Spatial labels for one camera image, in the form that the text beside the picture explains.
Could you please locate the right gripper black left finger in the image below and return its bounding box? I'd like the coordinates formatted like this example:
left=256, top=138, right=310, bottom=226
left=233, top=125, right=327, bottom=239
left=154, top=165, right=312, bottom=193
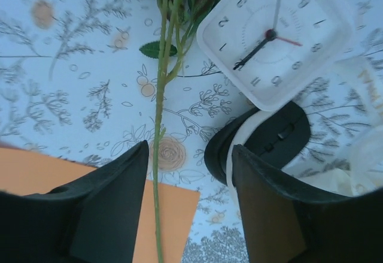
left=0, top=139, right=150, bottom=263

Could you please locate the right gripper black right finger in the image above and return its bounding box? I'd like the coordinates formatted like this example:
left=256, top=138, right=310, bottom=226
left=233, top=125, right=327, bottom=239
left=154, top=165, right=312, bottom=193
left=232, top=144, right=383, bottom=263

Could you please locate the cream ribbon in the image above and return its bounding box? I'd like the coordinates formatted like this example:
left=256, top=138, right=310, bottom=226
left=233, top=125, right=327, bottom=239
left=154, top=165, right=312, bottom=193
left=226, top=56, right=383, bottom=199

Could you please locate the orange wrapping paper sheet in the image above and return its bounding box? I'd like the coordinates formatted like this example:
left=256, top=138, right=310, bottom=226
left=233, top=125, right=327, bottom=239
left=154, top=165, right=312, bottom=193
left=0, top=146, right=200, bottom=263

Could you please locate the fake flower bouquet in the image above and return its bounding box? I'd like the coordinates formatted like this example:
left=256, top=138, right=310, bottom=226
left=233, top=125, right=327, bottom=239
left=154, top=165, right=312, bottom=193
left=115, top=0, right=236, bottom=263

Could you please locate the black computer mouse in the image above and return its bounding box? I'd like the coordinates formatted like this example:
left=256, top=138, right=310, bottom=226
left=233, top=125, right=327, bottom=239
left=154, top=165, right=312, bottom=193
left=204, top=101, right=311, bottom=186

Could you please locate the white square alarm clock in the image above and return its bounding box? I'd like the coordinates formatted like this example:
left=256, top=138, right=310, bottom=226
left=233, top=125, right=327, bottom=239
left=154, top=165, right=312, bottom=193
left=196, top=0, right=360, bottom=113

